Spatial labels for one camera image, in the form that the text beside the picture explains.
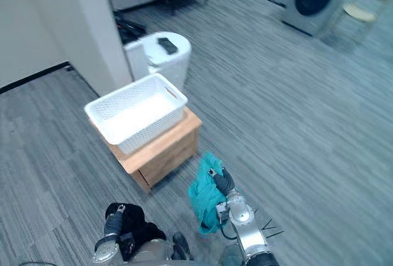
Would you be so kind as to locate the clear shelf rack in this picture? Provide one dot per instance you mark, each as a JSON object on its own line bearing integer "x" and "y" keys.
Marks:
{"x": 357, "y": 8}

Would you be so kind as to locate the robot dark foot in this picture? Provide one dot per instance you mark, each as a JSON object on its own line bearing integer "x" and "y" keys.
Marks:
{"x": 181, "y": 246}

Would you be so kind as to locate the teal cloth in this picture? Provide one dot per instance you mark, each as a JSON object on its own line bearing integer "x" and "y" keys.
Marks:
{"x": 204, "y": 198}

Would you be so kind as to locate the white round bin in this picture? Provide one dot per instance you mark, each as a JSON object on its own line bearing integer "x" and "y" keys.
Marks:
{"x": 172, "y": 60}

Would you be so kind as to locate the black cloth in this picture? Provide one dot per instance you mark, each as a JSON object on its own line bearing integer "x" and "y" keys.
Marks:
{"x": 139, "y": 224}

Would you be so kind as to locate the white plastic laundry basket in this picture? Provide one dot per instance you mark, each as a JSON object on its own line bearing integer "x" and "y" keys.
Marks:
{"x": 138, "y": 112}

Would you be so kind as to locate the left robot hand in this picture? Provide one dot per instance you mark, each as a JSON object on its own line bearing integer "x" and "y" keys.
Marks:
{"x": 114, "y": 220}

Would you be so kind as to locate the white rectangular box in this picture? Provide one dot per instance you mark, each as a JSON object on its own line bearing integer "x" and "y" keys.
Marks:
{"x": 136, "y": 60}

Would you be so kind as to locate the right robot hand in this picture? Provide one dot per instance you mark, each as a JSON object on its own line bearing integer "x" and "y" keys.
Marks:
{"x": 222, "y": 181}

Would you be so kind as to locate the grey washing machine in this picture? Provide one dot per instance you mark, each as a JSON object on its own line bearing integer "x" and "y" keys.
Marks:
{"x": 313, "y": 0}

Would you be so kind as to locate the black remote control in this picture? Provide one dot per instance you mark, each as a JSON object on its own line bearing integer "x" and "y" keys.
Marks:
{"x": 167, "y": 45}

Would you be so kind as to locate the robot silver leg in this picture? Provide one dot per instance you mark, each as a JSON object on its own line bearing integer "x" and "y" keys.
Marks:
{"x": 153, "y": 252}

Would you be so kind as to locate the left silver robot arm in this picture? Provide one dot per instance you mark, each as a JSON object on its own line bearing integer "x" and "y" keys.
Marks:
{"x": 106, "y": 247}

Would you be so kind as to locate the wooden box stand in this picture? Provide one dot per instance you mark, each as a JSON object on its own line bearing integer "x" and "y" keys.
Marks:
{"x": 162, "y": 158}

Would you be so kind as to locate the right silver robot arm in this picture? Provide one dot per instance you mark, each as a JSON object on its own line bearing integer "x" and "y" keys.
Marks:
{"x": 245, "y": 226}

